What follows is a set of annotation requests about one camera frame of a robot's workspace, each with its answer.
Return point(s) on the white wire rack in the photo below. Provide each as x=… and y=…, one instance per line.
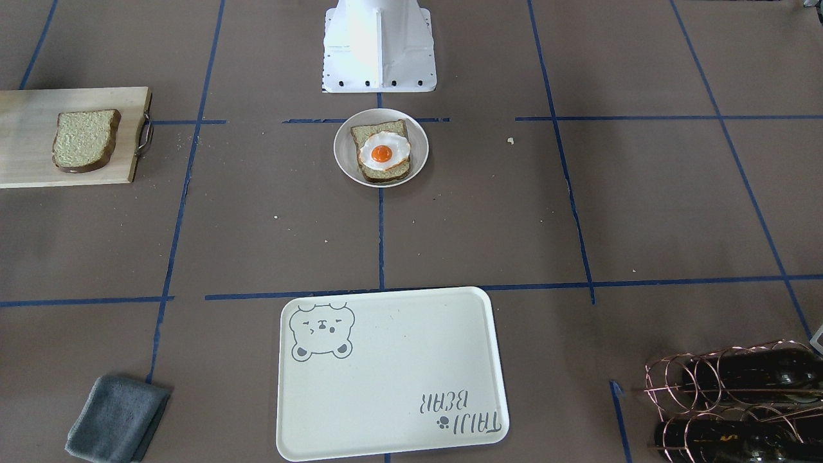
x=815, y=341

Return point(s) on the cream bear serving tray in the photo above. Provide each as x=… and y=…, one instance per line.
x=390, y=372

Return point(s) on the bread slice under egg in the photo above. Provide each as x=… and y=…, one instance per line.
x=361, y=132

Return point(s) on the dark green wine bottle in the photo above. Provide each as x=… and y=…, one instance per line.
x=779, y=376

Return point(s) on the folded grey cloth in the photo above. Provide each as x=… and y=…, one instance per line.
x=118, y=421

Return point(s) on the fried egg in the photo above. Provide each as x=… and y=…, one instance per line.
x=384, y=151

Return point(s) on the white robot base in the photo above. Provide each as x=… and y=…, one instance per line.
x=378, y=46

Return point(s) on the copper wire bottle rack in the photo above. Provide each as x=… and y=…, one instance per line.
x=739, y=404

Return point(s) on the bread slice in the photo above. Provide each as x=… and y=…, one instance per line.
x=85, y=140
x=361, y=132

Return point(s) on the wooden cutting board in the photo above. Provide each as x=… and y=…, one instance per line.
x=29, y=123

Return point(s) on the grey round plate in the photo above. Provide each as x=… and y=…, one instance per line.
x=344, y=149

